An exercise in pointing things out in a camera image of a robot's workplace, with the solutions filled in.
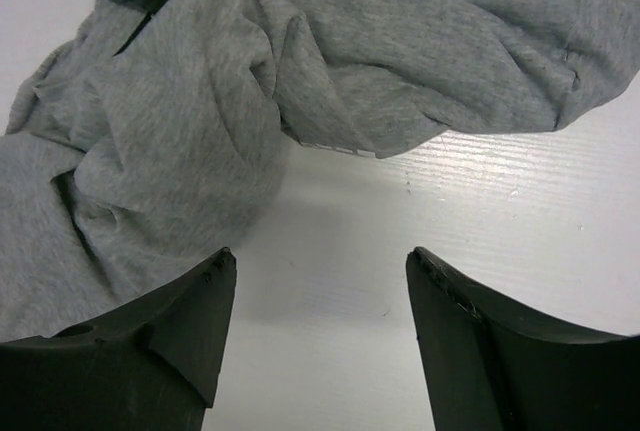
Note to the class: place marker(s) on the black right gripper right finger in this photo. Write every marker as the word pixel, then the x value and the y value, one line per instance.
pixel 493 363

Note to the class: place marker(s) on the grey t shirt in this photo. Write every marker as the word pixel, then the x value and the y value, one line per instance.
pixel 158 134

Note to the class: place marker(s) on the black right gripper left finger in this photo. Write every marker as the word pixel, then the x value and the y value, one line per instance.
pixel 151 364

